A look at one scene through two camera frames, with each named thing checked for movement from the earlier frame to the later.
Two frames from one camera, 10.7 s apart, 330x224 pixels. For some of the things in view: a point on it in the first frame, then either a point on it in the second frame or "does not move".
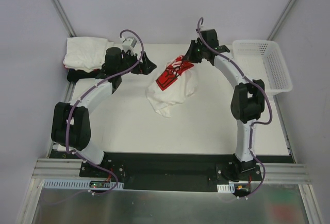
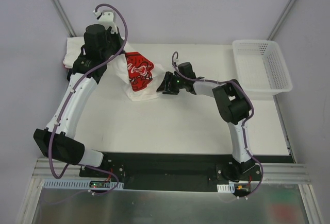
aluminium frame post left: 55,0 does not move
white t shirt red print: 176,83 to 142,79
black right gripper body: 194,51 to 169,83
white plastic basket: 263,59 does not move
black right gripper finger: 196,58 to 169,92
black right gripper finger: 193,53 to 166,84
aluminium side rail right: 284,128 does not move
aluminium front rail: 275,173 does not move
